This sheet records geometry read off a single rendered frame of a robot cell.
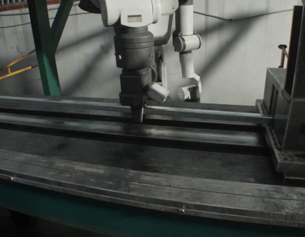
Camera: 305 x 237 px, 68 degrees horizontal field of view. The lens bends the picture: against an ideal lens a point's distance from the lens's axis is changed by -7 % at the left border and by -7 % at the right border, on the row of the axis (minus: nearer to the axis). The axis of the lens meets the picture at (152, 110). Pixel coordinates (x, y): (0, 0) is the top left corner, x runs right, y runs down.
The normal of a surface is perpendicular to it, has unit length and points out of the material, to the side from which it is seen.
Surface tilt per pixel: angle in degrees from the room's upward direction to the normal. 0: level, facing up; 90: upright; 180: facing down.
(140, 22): 90
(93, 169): 0
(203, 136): 0
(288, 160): 0
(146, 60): 90
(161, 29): 93
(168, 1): 93
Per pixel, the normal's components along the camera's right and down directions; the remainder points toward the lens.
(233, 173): -0.04, -0.92
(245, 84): -0.25, 0.38
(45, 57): 0.97, 0.06
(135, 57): 0.07, 0.38
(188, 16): 0.50, 0.36
